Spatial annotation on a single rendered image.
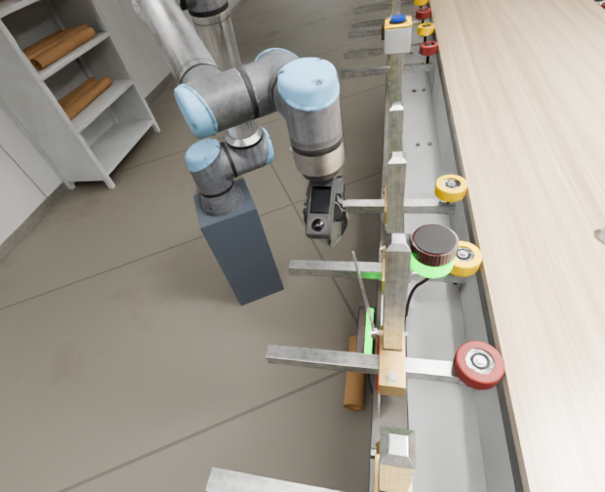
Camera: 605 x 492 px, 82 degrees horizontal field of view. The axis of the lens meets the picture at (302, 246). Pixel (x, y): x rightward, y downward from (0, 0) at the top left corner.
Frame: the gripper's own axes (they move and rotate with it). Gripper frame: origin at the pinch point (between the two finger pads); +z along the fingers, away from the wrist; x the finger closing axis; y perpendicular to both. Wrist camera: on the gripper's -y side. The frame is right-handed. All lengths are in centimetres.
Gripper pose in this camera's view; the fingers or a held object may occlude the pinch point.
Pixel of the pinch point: (329, 245)
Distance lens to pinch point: 77.8
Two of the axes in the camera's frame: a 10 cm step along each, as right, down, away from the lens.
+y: 1.7, -7.5, 6.4
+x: -9.7, -0.2, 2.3
